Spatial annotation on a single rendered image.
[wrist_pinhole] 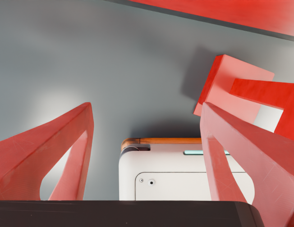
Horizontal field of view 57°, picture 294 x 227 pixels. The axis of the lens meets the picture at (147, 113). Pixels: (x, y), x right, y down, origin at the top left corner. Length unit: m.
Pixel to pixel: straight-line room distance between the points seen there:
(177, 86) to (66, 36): 0.48
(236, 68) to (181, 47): 0.24
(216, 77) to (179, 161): 0.34
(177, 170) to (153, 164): 0.08
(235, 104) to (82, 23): 0.66
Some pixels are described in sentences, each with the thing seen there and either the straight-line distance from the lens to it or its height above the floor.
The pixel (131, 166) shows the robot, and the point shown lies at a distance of 0.89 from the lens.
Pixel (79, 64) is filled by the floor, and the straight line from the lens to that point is 1.15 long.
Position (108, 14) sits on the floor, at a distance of 1.15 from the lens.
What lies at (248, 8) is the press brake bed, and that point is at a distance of 0.87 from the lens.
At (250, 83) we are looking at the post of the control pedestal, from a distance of 0.89.
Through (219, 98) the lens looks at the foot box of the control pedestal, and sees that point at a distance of 1.04.
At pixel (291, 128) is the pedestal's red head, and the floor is 0.71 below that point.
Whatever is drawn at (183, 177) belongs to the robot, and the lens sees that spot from 0.91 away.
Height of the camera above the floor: 1.12
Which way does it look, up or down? 81 degrees down
